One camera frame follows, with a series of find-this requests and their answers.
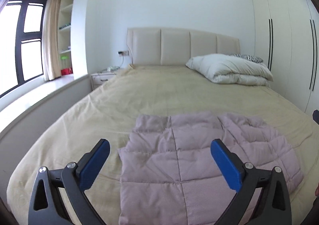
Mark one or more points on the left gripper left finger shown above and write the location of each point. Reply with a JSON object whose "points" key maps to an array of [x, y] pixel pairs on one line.
{"points": [[46, 204]]}

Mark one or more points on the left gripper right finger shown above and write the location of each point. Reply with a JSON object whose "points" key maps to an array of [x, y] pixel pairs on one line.
{"points": [[273, 205]]}

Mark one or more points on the mauve quilted down jacket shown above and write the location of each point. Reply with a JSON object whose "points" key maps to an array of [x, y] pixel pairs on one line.
{"points": [[168, 173]]}

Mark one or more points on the person's right hand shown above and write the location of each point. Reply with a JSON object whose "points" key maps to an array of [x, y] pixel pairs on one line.
{"points": [[317, 191]]}

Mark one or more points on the zebra print pillow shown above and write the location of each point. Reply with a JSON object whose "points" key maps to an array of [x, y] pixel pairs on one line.
{"points": [[251, 58]]}

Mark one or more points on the white wardrobe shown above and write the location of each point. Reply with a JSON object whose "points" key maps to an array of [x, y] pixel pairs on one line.
{"points": [[286, 38]]}

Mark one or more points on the folded white duvet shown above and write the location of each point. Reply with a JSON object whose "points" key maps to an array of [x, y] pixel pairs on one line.
{"points": [[230, 69]]}

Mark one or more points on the beige bed sheet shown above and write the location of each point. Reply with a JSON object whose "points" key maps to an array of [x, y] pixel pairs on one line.
{"points": [[110, 112]]}

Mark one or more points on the white bedside table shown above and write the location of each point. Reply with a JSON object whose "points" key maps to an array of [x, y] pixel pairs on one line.
{"points": [[99, 78]]}

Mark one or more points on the red box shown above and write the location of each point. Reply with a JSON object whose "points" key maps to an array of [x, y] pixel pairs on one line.
{"points": [[66, 71]]}

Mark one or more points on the green stool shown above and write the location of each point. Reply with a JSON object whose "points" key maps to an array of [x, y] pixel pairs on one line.
{"points": [[65, 62]]}

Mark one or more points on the white charger on nightstand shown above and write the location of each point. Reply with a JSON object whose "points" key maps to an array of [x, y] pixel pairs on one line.
{"points": [[113, 68]]}

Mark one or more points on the cream padded headboard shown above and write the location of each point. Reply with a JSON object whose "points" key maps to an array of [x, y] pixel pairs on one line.
{"points": [[174, 46]]}

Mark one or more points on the beige curtain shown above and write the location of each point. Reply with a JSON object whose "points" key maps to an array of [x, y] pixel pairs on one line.
{"points": [[50, 59]]}

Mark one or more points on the black framed window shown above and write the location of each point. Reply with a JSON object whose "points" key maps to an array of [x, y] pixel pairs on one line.
{"points": [[21, 43]]}

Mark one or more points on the white built-in shelf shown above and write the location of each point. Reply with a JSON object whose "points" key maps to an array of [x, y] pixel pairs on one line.
{"points": [[64, 30]]}

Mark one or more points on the wall power socket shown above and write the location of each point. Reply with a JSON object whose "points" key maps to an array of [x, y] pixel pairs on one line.
{"points": [[123, 53]]}

